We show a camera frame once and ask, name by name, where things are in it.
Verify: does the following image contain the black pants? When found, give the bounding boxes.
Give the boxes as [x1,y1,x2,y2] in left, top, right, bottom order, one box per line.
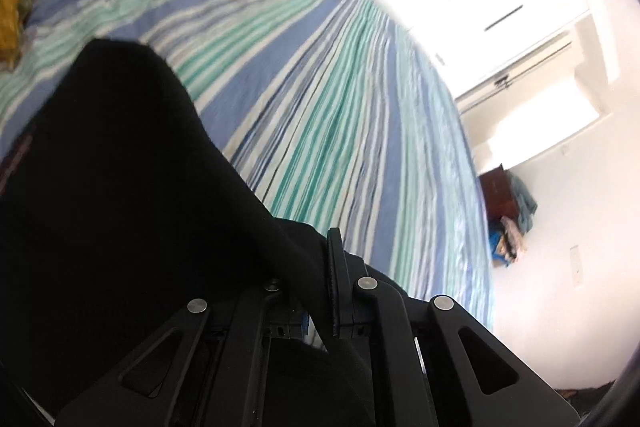
[0,37,381,427]

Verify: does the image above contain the pile of clothes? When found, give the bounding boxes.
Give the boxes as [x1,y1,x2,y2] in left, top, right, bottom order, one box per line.
[488,170,538,267]

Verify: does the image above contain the dark wooden cabinet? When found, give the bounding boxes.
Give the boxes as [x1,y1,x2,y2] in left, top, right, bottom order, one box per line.
[480,166,520,221]

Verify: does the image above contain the striped blue green bedsheet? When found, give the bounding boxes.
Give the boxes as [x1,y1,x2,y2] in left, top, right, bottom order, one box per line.
[1,0,491,325]

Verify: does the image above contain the white door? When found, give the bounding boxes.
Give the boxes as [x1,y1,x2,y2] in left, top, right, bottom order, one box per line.
[457,15,608,116]

